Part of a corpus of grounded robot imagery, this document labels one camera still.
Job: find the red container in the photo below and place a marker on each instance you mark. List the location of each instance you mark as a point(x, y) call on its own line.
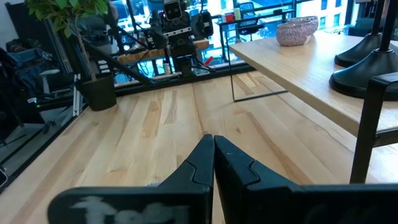
point(229, 17)

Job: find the small red object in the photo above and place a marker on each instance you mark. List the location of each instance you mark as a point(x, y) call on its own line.
point(208, 60)

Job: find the silver aluminium extrusion bar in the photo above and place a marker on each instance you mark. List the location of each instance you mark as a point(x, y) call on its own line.
point(77, 96)

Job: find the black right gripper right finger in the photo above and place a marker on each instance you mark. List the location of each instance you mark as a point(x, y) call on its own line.
point(233, 168)

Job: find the wooden workbench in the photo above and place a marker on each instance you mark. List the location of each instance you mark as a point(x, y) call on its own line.
point(140, 54)

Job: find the green cup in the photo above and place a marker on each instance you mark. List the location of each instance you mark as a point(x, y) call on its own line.
point(237, 14)

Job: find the green potted plant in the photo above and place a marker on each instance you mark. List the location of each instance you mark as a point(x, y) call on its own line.
point(96, 93)

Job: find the wooden shelf riser black legs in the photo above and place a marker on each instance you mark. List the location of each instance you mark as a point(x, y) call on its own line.
point(295, 68)

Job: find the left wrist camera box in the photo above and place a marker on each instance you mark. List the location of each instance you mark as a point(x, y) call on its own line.
point(172, 9)

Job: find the pink purple patterned candle tin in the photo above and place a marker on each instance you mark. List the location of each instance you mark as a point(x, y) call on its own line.
point(293, 34)

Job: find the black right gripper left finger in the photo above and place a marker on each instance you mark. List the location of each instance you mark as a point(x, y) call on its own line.
point(202, 168)

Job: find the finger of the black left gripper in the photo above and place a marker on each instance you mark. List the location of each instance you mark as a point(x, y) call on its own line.
point(202, 25)
point(154, 39)

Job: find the black box with white labels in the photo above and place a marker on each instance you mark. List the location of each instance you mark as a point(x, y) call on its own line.
point(103, 68)

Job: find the black office desk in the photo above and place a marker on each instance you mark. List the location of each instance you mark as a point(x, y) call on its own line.
point(264, 14)

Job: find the black office chair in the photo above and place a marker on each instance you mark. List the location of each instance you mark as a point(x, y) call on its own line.
point(247, 7)

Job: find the black metal candlestick holder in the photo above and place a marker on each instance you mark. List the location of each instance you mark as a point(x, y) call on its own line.
point(357, 51)
point(367, 71)

